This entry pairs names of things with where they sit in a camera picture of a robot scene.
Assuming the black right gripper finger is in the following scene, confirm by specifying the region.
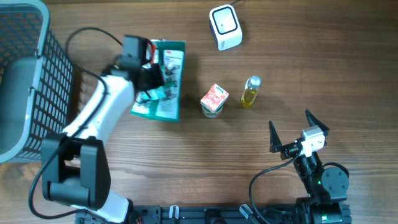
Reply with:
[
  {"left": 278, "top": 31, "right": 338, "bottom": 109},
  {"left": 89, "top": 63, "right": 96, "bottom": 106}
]
[
  {"left": 269, "top": 121, "right": 282, "bottom": 153},
  {"left": 305, "top": 110, "right": 330, "bottom": 136}
]

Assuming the green packaged goods bag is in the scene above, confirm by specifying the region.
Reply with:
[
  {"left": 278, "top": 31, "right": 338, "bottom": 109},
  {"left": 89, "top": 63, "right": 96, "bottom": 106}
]
[{"left": 130, "top": 39, "right": 185, "bottom": 122}]

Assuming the yellow oil glass bottle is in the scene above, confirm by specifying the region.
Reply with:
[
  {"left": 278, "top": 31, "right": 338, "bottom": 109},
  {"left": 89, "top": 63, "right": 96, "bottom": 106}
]
[{"left": 241, "top": 76, "right": 262, "bottom": 108}]

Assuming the red carton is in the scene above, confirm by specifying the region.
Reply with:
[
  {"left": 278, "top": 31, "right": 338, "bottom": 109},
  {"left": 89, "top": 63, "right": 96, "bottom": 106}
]
[{"left": 200, "top": 83, "right": 229, "bottom": 118}]

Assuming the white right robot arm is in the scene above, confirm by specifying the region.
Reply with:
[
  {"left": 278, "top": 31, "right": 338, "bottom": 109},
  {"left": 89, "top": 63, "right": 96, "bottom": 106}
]
[{"left": 264, "top": 110, "right": 352, "bottom": 224}]

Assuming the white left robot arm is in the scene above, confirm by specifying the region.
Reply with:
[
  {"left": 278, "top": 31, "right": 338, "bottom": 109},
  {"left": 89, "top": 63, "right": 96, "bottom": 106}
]
[{"left": 35, "top": 56, "right": 164, "bottom": 223}]

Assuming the white barcode scanner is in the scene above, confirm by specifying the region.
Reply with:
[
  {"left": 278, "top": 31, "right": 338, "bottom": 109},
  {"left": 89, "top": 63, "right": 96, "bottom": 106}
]
[{"left": 209, "top": 4, "right": 243, "bottom": 51}]

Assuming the grey plastic shopping basket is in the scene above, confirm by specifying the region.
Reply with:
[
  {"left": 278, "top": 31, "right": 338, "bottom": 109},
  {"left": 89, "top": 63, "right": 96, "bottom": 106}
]
[{"left": 1, "top": 0, "right": 74, "bottom": 163}]

